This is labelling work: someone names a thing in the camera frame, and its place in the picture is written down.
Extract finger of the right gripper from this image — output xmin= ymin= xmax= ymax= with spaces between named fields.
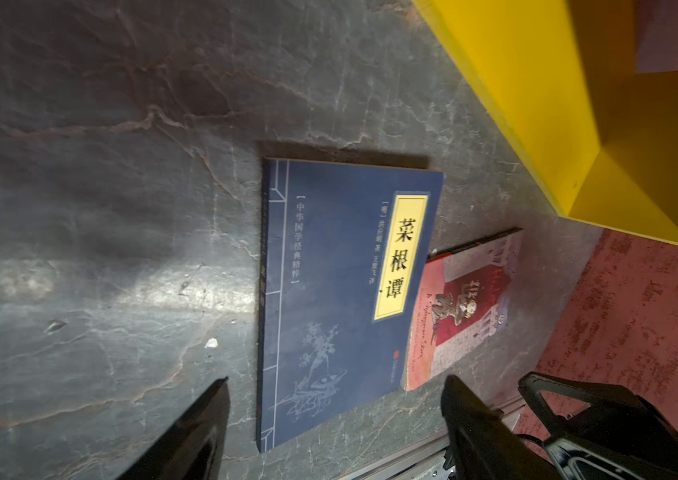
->
xmin=518 ymin=373 xmax=678 ymax=479

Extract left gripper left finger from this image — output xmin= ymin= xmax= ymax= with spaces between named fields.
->
xmin=119 ymin=378 xmax=230 ymax=480

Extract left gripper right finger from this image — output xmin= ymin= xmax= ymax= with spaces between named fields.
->
xmin=440 ymin=375 xmax=555 ymax=480

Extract blue book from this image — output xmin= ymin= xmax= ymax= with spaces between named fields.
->
xmin=256 ymin=158 xmax=444 ymax=452

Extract red pink picture book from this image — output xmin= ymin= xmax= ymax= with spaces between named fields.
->
xmin=401 ymin=228 xmax=523 ymax=391

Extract yellow pink blue bookshelf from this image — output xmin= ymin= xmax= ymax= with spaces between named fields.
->
xmin=416 ymin=1 xmax=678 ymax=245

